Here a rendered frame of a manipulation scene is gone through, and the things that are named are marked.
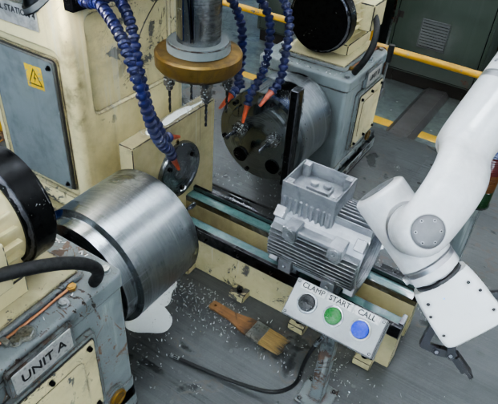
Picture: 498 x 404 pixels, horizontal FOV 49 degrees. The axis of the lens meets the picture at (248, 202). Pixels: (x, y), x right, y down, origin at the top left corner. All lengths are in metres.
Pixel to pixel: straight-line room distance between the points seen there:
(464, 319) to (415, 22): 3.52
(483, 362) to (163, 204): 0.78
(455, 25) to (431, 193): 3.46
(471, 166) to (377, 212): 0.14
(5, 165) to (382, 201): 0.52
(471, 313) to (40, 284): 0.64
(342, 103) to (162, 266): 0.75
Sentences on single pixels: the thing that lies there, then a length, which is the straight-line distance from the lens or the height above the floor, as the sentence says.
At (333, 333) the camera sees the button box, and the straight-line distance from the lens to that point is 0.95.
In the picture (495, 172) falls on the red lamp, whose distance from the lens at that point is 1.30.
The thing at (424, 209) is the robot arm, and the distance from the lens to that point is 0.76.
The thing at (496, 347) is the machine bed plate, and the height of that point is 0.80.
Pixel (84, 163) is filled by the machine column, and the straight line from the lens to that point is 1.28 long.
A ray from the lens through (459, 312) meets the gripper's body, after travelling 0.89.
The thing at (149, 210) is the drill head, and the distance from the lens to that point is 1.00.
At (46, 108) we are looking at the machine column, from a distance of 1.28.
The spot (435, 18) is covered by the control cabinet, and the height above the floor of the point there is 0.54.
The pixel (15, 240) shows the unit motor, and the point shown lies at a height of 1.28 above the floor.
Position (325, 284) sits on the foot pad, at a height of 0.98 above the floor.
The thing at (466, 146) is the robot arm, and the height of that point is 1.38.
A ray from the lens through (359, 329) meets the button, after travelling 0.94.
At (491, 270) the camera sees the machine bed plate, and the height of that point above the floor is 0.80.
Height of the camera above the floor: 1.78
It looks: 38 degrees down
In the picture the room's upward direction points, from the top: 5 degrees clockwise
